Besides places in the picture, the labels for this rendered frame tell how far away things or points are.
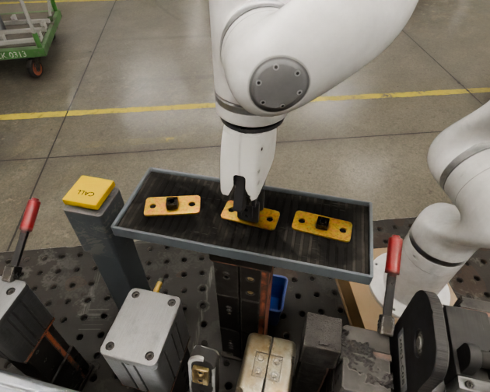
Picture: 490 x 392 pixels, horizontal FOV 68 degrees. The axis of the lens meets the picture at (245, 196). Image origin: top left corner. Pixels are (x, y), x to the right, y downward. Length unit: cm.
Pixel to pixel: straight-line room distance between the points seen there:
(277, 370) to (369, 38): 40
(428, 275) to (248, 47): 66
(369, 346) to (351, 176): 195
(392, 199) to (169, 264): 161
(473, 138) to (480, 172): 6
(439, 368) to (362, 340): 13
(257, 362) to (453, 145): 47
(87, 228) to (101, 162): 199
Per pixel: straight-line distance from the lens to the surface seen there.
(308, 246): 52
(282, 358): 53
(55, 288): 115
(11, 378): 69
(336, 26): 29
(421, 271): 84
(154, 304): 54
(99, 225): 64
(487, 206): 66
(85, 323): 104
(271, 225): 53
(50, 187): 257
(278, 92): 29
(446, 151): 71
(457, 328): 52
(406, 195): 243
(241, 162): 42
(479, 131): 69
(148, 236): 54
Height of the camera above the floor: 157
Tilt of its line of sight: 45 degrees down
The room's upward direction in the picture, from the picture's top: straight up
